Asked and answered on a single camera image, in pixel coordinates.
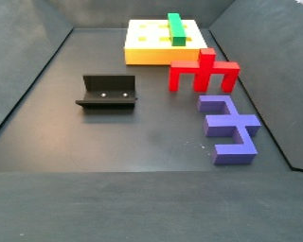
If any yellow board with slots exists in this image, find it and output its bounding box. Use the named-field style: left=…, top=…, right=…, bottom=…
left=124, top=20, right=207, bottom=65

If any purple branched block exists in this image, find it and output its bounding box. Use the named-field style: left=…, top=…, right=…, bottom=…
left=198, top=95, right=262, bottom=165

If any red branched block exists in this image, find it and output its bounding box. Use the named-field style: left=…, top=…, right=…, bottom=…
left=169, top=48, right=240, bottom=93

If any green block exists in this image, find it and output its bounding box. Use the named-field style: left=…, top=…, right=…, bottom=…
left=167, top=12, right=187, bottom=46

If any black angled metal bracket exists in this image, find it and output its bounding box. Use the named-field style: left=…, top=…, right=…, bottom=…
left=76, top=74, right=136, bottom=109

